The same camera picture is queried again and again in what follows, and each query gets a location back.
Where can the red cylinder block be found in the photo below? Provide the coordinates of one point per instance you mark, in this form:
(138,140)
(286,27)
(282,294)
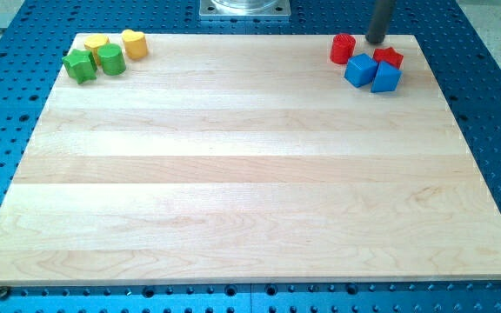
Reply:
(342,48)

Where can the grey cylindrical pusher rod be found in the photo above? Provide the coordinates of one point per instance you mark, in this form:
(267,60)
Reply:
(380,20)

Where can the blue cube block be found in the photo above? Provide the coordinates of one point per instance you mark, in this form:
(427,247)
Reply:
(360,70)

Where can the light wooden board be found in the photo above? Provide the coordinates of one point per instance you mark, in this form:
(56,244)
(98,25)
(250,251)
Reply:
(247,159)

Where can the blue angled block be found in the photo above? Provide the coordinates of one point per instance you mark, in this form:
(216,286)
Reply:
(386,78)

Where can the yellow heart block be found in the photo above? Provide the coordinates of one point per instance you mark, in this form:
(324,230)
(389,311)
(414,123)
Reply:
(135,44)

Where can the green cylinder block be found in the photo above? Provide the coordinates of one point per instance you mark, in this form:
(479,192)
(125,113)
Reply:
(112,59)

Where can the red star block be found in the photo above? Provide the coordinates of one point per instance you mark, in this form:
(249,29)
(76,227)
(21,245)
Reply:
(389,55)

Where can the yellow hexagon block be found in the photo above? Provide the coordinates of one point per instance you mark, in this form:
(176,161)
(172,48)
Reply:
(93,43)

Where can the green star block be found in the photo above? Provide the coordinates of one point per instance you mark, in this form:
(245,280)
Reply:
(80,65)

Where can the left board stop screw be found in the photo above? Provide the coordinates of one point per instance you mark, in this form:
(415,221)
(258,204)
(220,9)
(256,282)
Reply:
(5,292)

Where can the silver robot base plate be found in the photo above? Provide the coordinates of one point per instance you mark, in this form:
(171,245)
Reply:
(244,8)

